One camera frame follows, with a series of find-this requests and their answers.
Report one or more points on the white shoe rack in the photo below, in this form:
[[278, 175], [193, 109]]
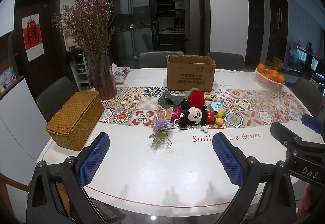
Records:
[[81, 74]]

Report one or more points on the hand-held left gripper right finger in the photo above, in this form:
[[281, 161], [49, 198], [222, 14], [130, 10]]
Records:
[[227, 160]]

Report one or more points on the red and white wall calendar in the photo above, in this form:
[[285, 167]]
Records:
[[32, 36]]

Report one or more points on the small computer monitor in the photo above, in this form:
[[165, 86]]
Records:
[[314, 64]]

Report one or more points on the mouse plush toy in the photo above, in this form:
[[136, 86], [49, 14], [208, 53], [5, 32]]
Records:
[[195, 116]]

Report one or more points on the woven wicker lidded basket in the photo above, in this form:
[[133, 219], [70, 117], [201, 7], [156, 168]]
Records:
[[73, 119]]

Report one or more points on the purple artificial flower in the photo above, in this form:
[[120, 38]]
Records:
[[162, 125]]

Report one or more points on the white plastic fruit basket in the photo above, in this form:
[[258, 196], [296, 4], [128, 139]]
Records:
[[269, 84]]

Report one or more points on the dark-framed glass sliding door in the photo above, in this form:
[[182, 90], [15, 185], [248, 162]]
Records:
[[132, 10]]

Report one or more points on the yellow box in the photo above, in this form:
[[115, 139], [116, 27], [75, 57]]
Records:
[[277, 64]]

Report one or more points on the blue cartoon tissue packet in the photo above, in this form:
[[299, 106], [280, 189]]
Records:
[[215, 106]]

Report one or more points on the colourful tile-pattern table runner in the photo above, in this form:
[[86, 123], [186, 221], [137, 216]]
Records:
[[254, 109]]

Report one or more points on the shiny clear packet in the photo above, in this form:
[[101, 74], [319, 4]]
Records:
[[163, 113]]

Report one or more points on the brown cardboard box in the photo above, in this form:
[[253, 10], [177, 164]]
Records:
[[190, 78]]

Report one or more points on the dried purple flower bunch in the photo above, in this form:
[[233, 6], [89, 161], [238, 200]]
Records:
[[88, 23]]

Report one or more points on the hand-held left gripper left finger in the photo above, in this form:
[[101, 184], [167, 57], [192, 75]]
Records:
[[94, 160]]

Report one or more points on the red fuzzy strawberry plush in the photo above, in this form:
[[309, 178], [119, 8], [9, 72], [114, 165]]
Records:
[[196, 98]]

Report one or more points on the large computer monitor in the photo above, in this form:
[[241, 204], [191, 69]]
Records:
[[299, 55]]

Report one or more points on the dark green fuzzy cloth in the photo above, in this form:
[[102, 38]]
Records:
[[168, 99]]

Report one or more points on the grey dining chair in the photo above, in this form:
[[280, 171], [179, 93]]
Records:
[[57, 97], [157, 60], [228, 61], [306, 94]]

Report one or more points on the pile of oranges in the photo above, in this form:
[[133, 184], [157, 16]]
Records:
[[273, 75]]

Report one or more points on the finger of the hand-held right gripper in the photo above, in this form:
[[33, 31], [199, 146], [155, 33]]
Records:
[[313, 121], [284, 132]]

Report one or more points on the clear glass vase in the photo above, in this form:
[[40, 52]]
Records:
[[102, 79]]

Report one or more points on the person's right hand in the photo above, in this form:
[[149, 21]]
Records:
[[313, 203]]

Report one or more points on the dark wooden door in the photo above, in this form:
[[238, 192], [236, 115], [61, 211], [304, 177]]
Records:
[[50, 36]]

